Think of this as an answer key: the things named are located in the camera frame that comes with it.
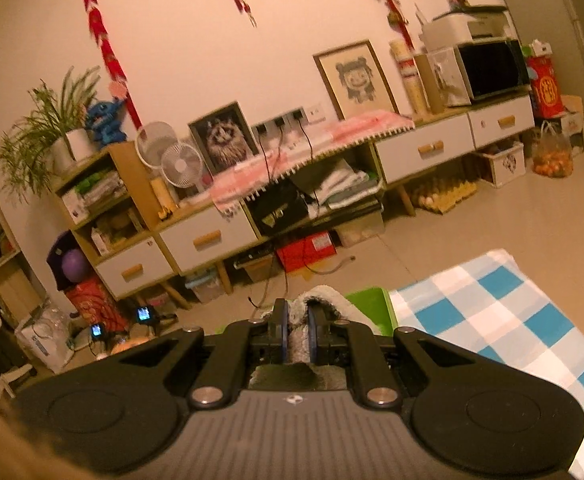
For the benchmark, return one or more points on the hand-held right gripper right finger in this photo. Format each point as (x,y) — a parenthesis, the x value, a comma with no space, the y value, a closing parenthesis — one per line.
(312,332)

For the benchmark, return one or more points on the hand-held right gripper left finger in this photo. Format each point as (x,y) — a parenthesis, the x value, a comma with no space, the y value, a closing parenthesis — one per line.
(280,332)

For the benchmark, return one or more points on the fluffy grey white plush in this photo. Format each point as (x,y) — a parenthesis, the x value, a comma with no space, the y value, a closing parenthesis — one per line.
(322,297)

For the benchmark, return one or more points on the green plastic bin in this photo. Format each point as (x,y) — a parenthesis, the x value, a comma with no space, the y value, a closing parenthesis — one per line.
(369,310)

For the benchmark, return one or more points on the red cardboard box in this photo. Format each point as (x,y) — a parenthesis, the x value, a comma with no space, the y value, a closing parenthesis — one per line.
(304,252)

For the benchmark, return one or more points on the small translucent storage box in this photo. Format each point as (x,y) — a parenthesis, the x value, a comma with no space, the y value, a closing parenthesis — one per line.
(206,287)

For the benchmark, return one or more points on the clear plastic storage box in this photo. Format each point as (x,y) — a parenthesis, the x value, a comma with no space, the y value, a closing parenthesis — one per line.
(359,230)

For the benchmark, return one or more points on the black box with gold emblem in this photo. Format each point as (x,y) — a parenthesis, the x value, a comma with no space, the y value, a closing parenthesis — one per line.
(278,207)

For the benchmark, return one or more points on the small device with blue screen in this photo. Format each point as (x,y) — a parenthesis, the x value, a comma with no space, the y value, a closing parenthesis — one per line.
(144,314)
(96,331)

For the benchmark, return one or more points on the stack of folded cloths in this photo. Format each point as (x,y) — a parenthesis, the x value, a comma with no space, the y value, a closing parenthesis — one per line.
(344,182)

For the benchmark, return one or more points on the yellow roll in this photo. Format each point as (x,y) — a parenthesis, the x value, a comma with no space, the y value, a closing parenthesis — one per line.
(164,197)

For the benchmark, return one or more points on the blue white checked blanket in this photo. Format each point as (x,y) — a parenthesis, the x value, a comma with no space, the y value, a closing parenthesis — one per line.
(496,320)

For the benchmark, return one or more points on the red patterned bag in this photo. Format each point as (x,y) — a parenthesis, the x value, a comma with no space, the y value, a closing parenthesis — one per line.
(94,302)

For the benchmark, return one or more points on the egg tray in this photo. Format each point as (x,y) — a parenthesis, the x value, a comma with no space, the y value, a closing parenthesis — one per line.
(441,195)

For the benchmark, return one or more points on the small white desk fan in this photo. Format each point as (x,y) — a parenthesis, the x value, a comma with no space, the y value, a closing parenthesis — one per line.
(182,165)

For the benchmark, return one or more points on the framed cat picture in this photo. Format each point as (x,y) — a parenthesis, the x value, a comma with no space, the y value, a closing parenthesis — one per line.
(224,140)

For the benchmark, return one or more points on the pink white table runner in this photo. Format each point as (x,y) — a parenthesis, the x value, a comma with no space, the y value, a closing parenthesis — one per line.
(351,127)

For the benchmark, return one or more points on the wooden shelf cabinet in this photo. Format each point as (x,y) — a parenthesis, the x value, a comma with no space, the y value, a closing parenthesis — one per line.
(122,195)

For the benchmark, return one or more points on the long wooden drawer cabinet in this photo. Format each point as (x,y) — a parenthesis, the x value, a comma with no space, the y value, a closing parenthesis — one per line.
(421,152)

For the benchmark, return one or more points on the purple ball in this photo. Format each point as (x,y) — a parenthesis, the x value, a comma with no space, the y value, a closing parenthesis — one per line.
(75,264)

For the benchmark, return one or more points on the large white desk fan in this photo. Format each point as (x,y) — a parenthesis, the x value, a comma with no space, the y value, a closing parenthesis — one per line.
(154,142)

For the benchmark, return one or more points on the white plastic bag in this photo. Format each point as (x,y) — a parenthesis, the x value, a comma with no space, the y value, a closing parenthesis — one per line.
(44,335)

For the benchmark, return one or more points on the white wooden crate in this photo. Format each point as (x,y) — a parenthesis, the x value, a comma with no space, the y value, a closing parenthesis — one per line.
(501,165)

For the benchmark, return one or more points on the framed cartoon drawing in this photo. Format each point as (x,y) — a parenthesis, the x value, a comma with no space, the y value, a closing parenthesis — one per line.
(354,80)

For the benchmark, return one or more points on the stack of paper cups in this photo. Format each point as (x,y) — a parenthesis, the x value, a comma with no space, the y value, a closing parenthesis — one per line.
(406,77)

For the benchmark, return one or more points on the blue plush toy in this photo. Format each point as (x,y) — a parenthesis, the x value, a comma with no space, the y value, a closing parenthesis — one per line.
(104,122)

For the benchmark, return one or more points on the brown cardboard tube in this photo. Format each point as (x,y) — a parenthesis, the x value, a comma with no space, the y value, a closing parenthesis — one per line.
(429,82)

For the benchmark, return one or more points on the wooden side shelf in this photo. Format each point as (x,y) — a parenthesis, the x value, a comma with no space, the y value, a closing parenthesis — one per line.
(2,260)

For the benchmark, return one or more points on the bag of oranges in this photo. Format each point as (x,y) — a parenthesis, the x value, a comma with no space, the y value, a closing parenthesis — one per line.
(551,157)

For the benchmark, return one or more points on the small potted green plant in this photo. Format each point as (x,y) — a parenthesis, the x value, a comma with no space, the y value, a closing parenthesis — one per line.
(74,105)

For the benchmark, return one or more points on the white microwave oven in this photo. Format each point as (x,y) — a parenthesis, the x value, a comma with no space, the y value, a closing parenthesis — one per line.
(486,70)

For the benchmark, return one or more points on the large potted green plant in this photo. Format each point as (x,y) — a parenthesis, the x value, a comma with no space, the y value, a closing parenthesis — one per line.
(27,135)

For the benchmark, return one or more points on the red gift box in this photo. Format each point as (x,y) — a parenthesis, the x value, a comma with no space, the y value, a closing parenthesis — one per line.
(544,87)

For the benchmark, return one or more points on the brown cardboard box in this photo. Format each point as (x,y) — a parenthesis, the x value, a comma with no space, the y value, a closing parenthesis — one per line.
(573,115)

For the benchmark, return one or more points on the long red hanging garland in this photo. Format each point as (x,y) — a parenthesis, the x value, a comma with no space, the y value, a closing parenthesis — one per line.
(104,40)

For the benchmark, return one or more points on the white printer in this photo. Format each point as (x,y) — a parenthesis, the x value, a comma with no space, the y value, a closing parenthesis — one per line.
(464,25)

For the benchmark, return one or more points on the grey refrigerator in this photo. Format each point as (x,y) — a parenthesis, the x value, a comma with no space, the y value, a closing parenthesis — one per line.
(571,55)

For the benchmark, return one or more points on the wall power outlets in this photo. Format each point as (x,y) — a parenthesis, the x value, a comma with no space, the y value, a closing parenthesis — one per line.
(277,120)

